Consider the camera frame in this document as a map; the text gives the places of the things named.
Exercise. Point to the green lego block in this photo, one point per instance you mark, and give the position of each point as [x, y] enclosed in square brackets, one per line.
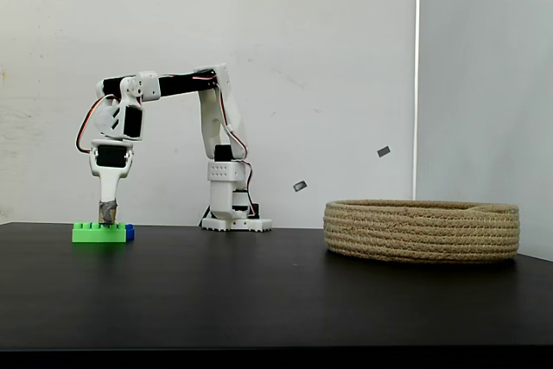
[99, 235]

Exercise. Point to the blue lego block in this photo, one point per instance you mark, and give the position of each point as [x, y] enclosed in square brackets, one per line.
[130, 233]

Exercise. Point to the white vertical wall trim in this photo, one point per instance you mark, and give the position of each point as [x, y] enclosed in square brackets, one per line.
[417, 84]

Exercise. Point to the grey tape piece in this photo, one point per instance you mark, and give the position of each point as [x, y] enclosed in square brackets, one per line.
[300, 186]
[384, 151]

